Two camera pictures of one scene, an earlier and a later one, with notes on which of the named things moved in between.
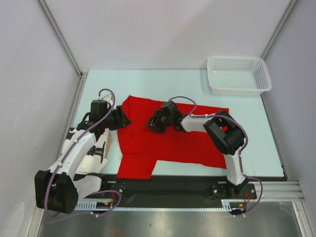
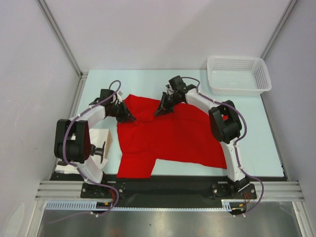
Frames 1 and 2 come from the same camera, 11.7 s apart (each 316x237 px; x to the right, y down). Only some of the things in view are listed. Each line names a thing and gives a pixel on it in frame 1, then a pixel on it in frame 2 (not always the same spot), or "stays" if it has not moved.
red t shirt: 140,149 stays
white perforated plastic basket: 234,75 stays
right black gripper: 155,121 to 164,105
